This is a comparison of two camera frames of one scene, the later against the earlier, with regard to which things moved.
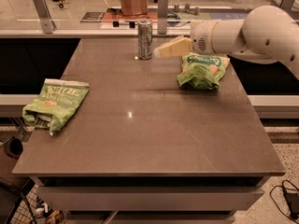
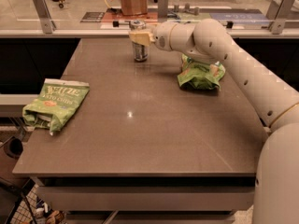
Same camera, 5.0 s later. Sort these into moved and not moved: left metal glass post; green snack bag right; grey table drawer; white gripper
Moved: white gripper
Not moved: left metal glass post; green snack bag right; grey table drawer
